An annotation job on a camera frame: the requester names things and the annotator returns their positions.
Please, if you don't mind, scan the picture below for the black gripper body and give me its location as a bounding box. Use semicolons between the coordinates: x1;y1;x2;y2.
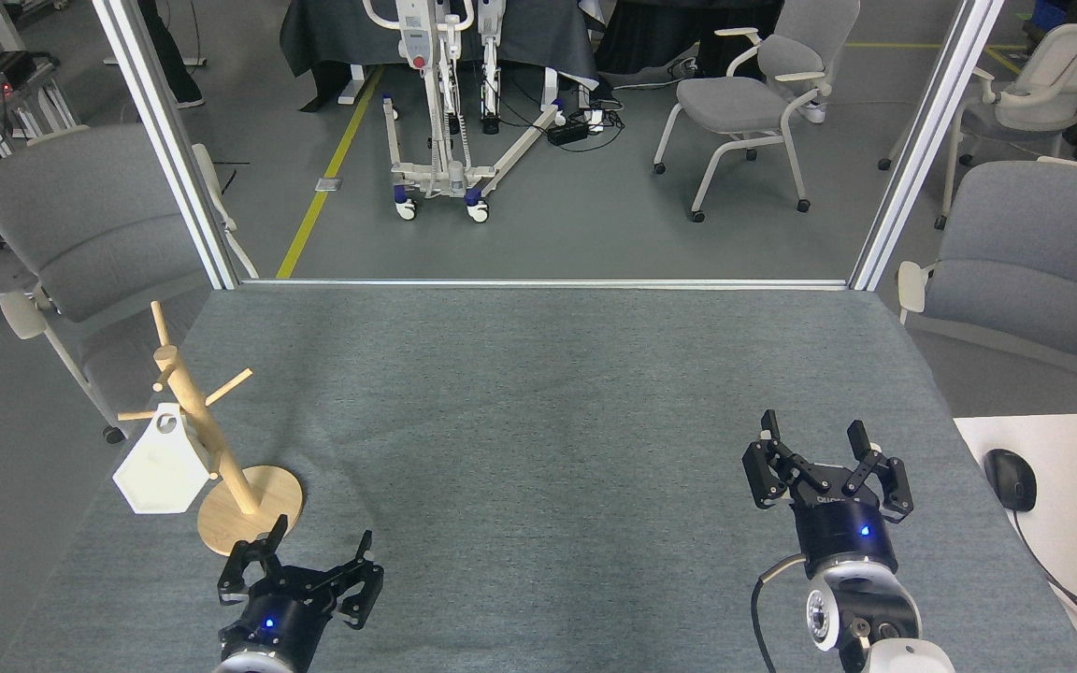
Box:
791;488;900;579
219;566;336;670

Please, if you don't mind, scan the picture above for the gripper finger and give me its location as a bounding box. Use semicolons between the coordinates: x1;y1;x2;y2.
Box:
841;420;915;523
327;530;385;629
217;514;289;607
741;409;822;511

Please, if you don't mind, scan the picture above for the white faceted cup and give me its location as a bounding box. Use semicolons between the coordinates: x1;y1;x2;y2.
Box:
112;402;212;515

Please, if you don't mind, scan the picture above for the wooden cup rack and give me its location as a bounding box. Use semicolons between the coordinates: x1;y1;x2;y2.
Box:
117;300;304;559

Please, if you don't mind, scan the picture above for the black computer mouse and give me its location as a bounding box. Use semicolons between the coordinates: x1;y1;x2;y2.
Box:
984;449;1038;513

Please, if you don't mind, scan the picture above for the grey office chair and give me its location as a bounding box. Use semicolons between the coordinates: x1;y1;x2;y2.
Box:
0;123;259;445
878;21;1077;231
653;0;862;223
896;157;1077;412

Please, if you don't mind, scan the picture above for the black cloth covered table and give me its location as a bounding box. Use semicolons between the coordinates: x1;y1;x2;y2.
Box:
279;0;600;87
595;0;778;78

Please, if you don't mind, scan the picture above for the yellow floor tape line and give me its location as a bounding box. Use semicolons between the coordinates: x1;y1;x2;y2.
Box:
275;64;386;279

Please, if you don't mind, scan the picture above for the person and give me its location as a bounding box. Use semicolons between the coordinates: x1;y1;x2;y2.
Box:
138;0;207;107

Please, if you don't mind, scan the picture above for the metal equipment cart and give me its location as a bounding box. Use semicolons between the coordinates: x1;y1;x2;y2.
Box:
0;49;81;162

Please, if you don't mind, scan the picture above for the white stand on wheels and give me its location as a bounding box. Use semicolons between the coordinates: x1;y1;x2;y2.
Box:
361;0;569;223

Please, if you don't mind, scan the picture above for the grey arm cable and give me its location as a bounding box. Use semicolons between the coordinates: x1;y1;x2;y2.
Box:
750;553;811;673

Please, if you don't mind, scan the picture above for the black mouse cable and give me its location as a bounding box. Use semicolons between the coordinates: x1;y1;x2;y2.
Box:
1010;509;1077;655

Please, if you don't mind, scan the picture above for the silver frame rail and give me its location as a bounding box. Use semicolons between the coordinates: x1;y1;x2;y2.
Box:
237;277;850;292

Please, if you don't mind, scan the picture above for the silver frame post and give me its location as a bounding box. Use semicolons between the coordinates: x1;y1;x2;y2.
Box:
849;0;1005;292
90;0;242;291

